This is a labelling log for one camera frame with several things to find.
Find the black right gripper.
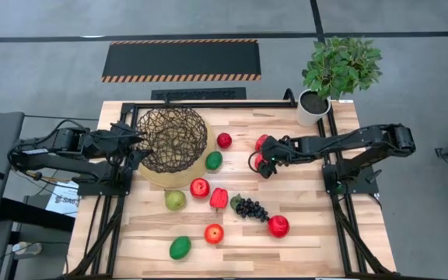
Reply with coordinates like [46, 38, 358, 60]
[257, 135, 299, 180]

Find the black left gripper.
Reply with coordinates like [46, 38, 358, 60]
[89, 123, 154, 171]

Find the red bell pepper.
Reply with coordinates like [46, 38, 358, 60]
[209, 187, 229, 212]
[254, 134, 270, 152]

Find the dark purple grape bunch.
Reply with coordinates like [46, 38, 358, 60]
[229, 193, 271, 223]

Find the small green avocado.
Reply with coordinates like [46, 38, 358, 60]
[205, 151, 224, 171]

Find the green pear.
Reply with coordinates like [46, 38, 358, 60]
[164, 189, 187, 212]

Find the large red apple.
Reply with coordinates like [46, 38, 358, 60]
[268, 215, 291, 239]

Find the red orange apple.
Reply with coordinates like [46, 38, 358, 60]
[204, 223, 225, 245]

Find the small dark red apple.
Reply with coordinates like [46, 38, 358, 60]
[216, 132, 233, 149]

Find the round woven straw placemat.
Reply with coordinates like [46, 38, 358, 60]
[137, 116, 218, 189]

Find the black patterned floor grate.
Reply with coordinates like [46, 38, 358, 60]
[150, 86, 247, 101]

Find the white printed paper sheet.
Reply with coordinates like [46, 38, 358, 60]
[44, 180, 80, 219]

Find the black hazard striped floor mat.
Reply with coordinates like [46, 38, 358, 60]
[100, 38, 263, 83]

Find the green plant in white pot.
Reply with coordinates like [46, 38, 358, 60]
[296, 36, 383, 128]

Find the black desk beam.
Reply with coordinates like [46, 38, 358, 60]
[0, 197, 76, 233]

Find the dark grey cabinet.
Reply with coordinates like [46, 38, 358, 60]
[0, 111, 26, 229]

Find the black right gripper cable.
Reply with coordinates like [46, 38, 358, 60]
[247, 149, 262, 173]

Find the dark brown wire basket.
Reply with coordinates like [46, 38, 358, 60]
[135, 107, 208, 174]

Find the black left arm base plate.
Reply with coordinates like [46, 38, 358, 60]
[76, 165, 134, 197]

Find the black curved bracket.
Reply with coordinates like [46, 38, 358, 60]
[282, 88, 298, 107]

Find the black metal table frame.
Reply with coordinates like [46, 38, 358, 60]
[66, 99, 400, 279]

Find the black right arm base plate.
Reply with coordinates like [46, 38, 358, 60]
[322, 163, 380, 195]

